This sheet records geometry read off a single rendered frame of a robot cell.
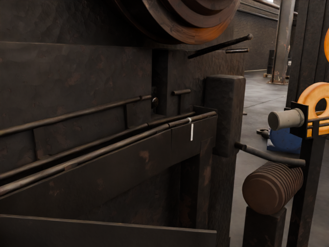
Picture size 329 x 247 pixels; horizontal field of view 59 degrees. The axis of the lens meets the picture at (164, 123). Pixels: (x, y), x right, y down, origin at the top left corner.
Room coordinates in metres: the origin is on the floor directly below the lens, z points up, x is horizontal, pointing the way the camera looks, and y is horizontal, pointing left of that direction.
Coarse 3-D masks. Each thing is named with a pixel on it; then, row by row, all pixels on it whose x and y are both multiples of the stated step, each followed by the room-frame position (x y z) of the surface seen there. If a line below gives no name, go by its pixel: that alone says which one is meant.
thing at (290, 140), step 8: (288, 128) 2.41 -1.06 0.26; (272, 136) 2.45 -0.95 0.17; (280, 136) 2.43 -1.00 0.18; (288, 136) 2.41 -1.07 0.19; (296, 136) 2.39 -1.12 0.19; (272, 144) 2.64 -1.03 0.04; (280, 144) 2.43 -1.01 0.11; (288, 144) 2.40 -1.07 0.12; (296, 144) 2.38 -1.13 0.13; (288, 152) 2.53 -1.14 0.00; (296, 152) 2.50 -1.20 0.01
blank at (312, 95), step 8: (312, 88) 0.90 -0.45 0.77; (320, 88) 0.90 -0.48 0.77; (328, 88) 0.91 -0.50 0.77; (304, 96) 0.90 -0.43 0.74; (312, 96) 0.90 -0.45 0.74; (320, 96) 0.90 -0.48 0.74; (328, 96) 0.91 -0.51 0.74; (312, 104) 0.90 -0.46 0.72; (328, 104) 0.94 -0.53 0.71; (312, 112) 0.90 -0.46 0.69; (328, 112) 0.92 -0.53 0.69; (328, 120) 0.91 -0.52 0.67; (320, 128) 0.91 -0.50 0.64; (328, 128) 0.91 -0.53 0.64
